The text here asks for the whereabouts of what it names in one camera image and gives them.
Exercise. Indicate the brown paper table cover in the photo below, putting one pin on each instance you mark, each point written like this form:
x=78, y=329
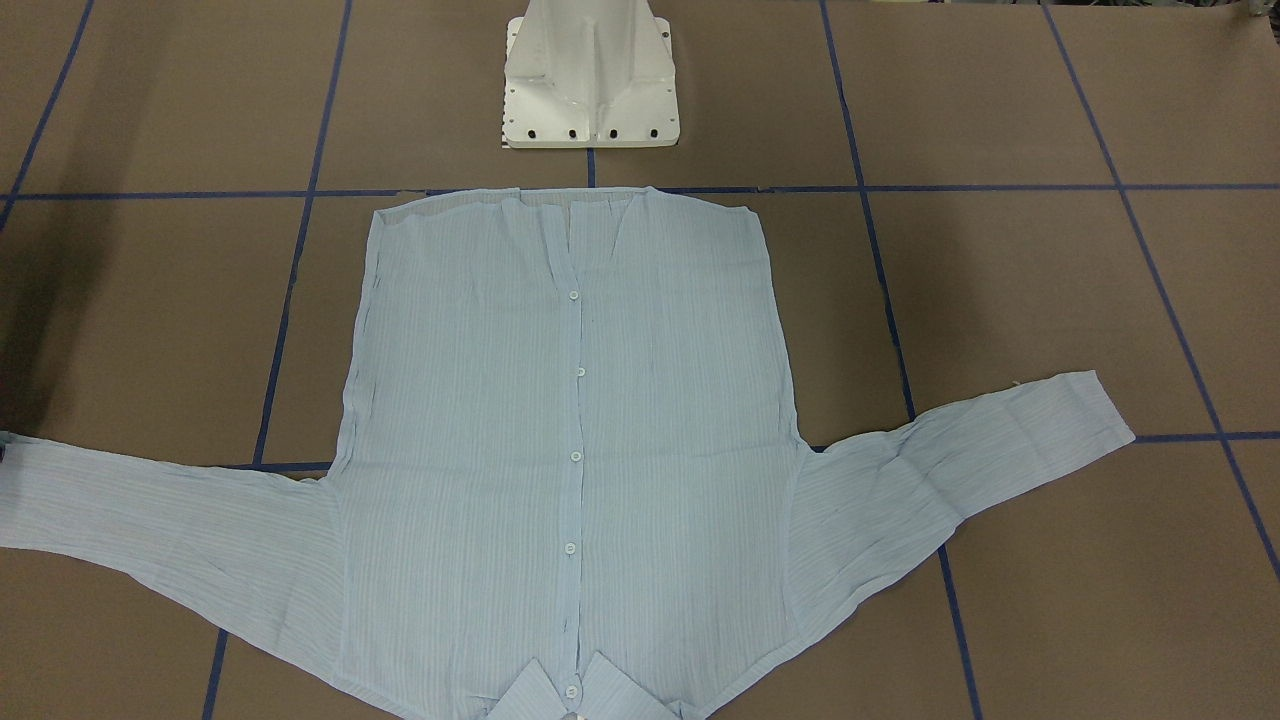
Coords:
x=957, y=197

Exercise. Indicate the light blue button shirt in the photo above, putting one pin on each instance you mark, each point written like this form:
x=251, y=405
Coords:
x=568, y=479

